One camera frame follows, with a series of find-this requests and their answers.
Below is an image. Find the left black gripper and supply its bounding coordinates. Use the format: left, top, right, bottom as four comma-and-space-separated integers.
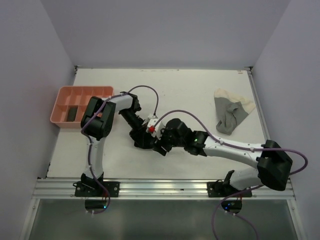
119, 108, 149, 147

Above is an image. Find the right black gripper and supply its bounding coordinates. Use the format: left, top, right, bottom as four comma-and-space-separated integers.
150, 125, 186, 155

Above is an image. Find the black underwear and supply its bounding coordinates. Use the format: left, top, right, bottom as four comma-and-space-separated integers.
134, 137, 155, 150

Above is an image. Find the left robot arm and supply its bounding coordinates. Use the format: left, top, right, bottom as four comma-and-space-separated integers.
80, 92, 154, 197

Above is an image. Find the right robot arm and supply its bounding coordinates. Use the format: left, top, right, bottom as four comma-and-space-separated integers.
146, 118, 293, 197

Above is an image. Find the grey and cream underwear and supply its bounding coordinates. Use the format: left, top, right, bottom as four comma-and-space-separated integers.
214, 88, 256, 136

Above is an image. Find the pink compartment tray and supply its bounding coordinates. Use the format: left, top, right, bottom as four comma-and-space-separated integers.
50, 86, 114, 129

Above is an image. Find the dark rolled cloth in tray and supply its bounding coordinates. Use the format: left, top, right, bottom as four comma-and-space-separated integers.
66, 106, 78, 122

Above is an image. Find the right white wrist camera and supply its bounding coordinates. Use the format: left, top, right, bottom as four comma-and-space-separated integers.
146, 120, 165, 139

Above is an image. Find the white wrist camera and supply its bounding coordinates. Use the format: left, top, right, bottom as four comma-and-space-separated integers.
146, 120, 165, 139
143, 114, 158, 128

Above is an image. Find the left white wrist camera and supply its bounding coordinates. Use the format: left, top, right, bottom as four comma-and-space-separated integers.
143, 114, 158, 128

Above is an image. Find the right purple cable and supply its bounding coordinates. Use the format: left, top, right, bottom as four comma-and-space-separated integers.
152, 109, 309, 191

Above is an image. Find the purple cable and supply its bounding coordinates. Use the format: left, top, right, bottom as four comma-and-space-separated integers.
152, 109, 309, 191
80, 85, 161, 181

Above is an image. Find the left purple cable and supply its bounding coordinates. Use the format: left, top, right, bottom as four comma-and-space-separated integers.
80, 85, 161, 181

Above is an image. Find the aluminium mounting rail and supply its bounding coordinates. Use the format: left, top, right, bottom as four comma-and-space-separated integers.
31, 178, 295, 200

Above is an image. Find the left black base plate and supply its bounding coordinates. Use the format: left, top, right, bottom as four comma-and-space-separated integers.
72, 181, 120, 198

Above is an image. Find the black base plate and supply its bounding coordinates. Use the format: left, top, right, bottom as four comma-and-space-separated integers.
72, 181, 120, 198
206, 179, 241, 198

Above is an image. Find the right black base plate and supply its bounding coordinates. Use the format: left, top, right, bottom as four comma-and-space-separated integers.
206, 179, 241, 198

